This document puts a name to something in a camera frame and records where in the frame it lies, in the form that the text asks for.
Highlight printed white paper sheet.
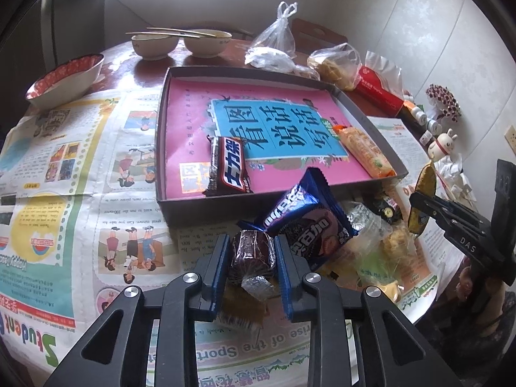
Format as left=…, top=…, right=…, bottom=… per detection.
left=365, top=115, right=470, bottom=291

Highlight yellow and dark snack packet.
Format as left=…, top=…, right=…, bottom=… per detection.
left=406, top=160, right=439, bottom=234

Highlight pastry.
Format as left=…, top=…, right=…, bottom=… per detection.
left=379, top=223, right=420, bottom=264

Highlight person's right forearm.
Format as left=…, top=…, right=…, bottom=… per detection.
left=471, top=282, right=516, bottom=355

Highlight plastic bag of fried food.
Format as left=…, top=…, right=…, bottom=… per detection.
left=307, top=43, right=362, bottom=91

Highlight wooden chair with slot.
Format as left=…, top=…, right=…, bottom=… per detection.
left=290, top=18, right=348, bottom=55

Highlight dark red flower ornament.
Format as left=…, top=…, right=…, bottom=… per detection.
left=425, top=84, right=461, bottom=124

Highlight red patterned bowl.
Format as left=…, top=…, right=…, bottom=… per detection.
left=25, top=53, right=105, bottom=109

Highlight brown chocolate bar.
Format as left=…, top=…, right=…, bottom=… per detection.
left=203, top=135, right=254, bottom=197

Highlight blue cookie packet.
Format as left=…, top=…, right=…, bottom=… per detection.
left=237, top=167, right=359, bottom=272

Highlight person's right hand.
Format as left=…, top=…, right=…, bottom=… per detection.
left=455, top=267, right=475, bottom=304

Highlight small black snack packet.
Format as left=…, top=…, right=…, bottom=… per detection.
left=371, top=193, right=404, bottom=225

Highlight dark foil chocolate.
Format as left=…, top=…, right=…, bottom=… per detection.
left=229, top=229, right=278, bottom=301

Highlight grey cardboard box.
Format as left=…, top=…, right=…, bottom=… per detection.
left=154, top=65, right=409, bottom=228

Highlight green label yellow cake packet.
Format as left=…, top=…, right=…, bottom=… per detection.
left=322, top=226, right=438, bottom=305

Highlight white rabbit figurine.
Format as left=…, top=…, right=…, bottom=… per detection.
left=427, top=128, right=454, bottom=161

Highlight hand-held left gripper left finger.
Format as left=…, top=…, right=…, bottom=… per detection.
left=44, top=233, right=232, bottom=387

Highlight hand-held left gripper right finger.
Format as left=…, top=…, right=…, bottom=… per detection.
left=274, top=234, right=460, bottom=387

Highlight grey refrigerator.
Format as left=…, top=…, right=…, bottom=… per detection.
left=38, top=0, right=107, bottom=69

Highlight crumpled white tissues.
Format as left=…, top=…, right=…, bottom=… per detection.
left=435, top=155, right=474, bottom=206

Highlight white bowl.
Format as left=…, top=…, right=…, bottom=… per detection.
left=131, top=33, right=179, bottom=61
left=183, top=29, right=233, bottom=58

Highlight orange capped bottle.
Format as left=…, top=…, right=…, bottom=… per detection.
left=400, top=100, right=424, bottom=127

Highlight white plastic bag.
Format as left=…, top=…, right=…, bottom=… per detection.
left=244, top=46, right=297, bottom=74

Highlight clear plastic bag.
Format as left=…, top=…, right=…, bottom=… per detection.
left=250, top=1, right=299, bottom=59

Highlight red tissue pack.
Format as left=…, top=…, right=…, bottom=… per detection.
left=355, top=50, right=406, bottom=115

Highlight orange cracker packet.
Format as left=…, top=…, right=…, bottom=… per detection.
left=334, top=124, right=398, bottom=179

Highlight pink and blue book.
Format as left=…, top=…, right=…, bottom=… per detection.
left=167, top=78, right=373, bottom=200

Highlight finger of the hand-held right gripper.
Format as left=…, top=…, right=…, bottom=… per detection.
left=437, top=197, right=495, bottom=231
left=409, top=191, right=485, bottom=239

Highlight brown snack packet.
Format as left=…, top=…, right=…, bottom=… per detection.
left=220, top=282, right=269, bottom=333

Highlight colourful newspaper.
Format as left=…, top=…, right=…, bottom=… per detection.
left=0, top=89, right=440, bottom=387

